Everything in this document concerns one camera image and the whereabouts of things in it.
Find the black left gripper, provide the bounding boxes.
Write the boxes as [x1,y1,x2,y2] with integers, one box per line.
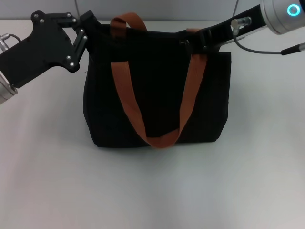
[0,10,96,89]

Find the black bag with orange handles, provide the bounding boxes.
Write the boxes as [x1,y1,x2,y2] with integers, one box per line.
[82,12,232,150]

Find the left arm cable with connector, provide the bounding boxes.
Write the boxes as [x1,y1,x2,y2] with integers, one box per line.
[0,33,21,52]

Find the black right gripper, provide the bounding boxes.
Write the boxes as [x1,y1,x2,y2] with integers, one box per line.
[199,4,268,53]

